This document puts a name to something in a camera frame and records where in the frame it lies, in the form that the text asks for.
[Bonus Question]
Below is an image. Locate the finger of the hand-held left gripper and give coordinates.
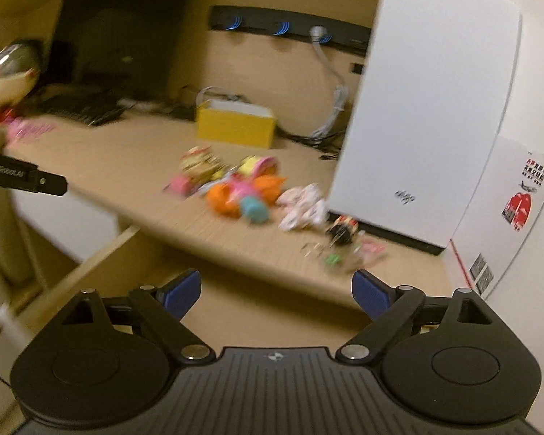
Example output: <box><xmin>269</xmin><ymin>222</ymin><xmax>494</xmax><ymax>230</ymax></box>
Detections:
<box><xmin>35</xmin><ymin>167</ymin><xmax>69</xmax><ymax>196</ymax></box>

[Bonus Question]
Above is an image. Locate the black monitor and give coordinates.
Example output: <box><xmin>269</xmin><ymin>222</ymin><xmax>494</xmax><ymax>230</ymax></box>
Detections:
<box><xmin>50</xmin><ymin>0</ymin><xmax>199</xmax><ymax>96</ymax></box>

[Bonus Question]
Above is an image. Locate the pink bead string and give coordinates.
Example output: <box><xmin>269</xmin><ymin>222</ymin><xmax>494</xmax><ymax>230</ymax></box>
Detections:
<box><xmin>7</xmin><ymin>118</ymin><xmax>56</xmax><ymax>142</ymax></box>

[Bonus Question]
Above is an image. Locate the pink figure toy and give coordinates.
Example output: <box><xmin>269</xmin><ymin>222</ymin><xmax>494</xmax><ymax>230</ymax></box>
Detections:
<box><xmin>238</xmin><ymin>155</ymin><xmax>279</xmax><ymax>178</ymax></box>

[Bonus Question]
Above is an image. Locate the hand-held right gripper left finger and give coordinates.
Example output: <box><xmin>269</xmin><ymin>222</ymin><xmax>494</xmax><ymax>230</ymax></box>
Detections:
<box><xmin>61</xmin><ymin>268</ymin><xmax>211</xmax><ymax>363</ymax></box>

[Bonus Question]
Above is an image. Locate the white pink crinkled wrapper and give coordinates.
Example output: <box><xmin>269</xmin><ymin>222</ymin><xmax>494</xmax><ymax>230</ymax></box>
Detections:
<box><xmin>276</xmin><ymin>183</ymin><xmax>330</xmax><ymax>232</ymax></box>

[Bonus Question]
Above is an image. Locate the white looped cable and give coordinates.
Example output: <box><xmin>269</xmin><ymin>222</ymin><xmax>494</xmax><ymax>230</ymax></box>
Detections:
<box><xmin>196</xmin><ymin>85</ymin><xmax>246</xmax><ymax>106</ymax></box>

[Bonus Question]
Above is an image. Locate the small pink clear packet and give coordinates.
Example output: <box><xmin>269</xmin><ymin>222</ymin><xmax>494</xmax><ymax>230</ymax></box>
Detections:
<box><xmin>356</xmin><ymin>239</ymin><xmax>387</xmax><ymax>264</ymax></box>

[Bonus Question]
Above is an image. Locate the white drawer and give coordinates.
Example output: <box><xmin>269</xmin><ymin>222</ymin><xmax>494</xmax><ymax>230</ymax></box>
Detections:
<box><xmin>0</xmin><ymin>224</ymin><xmax>372</xmax><ymax>354</ymax></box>

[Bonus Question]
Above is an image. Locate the red packaged toy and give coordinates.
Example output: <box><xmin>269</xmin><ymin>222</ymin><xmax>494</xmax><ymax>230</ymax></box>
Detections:
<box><xmin>177</xmin><ymin>145</ymin><xmax>230</xmax><ymax>186</ymax></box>

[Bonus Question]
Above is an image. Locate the black keyboard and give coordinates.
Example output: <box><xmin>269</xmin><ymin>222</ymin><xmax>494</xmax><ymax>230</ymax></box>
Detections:
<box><xmin>38</xmin><ymin>86</ymin><xmax>125</xmax><ymax>127</ymax></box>

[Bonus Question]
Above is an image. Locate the orange toy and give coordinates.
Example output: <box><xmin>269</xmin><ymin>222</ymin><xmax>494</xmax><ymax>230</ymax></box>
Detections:
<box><xmin>206</xmin><ymin>174</ymin><xmax>286</xmax><ymax>218</ymax></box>

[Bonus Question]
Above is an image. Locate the pink block toy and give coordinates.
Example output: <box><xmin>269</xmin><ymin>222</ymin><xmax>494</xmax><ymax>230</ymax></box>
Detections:
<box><xmin>163</xmin><ymin>174</ymin><xmax>194</xmax><ymax>198</ymax></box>

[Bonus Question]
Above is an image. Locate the teal toy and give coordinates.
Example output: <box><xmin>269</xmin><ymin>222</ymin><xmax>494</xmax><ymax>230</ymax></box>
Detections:
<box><xmin>241</xmin><ymin>198</ymin><xmax>269</xmax><ymax>224</ymax></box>

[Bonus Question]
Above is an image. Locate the white computer case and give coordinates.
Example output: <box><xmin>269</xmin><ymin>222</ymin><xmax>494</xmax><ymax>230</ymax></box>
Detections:
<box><xmin>327</xmin><ymin>0</ymin><xmax>523</xmax><ymax>256</ymax></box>

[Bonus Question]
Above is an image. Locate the black wall power strip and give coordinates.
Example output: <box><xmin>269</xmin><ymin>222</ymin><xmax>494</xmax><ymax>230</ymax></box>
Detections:
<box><xmin>209</xmin><ymin>5</ymin><xmax>372</xmax><ymax>50</ymax></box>

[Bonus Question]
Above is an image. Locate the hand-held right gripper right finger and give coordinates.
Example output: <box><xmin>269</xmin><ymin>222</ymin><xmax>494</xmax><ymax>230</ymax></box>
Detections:
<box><xmin>336</xmin><ymin>269</ymin><xmax>493</xmax><ymax>364</ymax></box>

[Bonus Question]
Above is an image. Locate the yellow box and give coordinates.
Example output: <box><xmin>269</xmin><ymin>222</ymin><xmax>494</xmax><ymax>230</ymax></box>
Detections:
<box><xmin>196</xmin><ymin>100</ymin><xmax>278</xmax><ymax>149</ymax></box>

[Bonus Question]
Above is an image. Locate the white printed flyer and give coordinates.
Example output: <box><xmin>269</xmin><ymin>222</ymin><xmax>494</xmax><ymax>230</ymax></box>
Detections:
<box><xmin>451</xmin><ymin>135</ymin><xmax>544</xmax><ymax>300</ymax></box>

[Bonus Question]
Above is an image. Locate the glass dome figurine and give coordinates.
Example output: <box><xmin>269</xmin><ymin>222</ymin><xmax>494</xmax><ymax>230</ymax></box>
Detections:
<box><xmin>0</xmin><ymin>41</ymin><xmax>44</xmax><ymax>125</ymax></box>

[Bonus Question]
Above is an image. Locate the white desk front panel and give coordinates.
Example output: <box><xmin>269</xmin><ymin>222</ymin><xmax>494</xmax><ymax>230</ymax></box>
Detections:
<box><xmin>11</xmin><ymin>181</ymin><xmax>121</xmax><ymax>264</ymax></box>

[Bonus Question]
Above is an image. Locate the white power cable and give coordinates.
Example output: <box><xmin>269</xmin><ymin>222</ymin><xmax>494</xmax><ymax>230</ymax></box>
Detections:
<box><xmin>309</xmin><ymin>26</ymin><xmax>351</xmax><ymax>139</ymax></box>

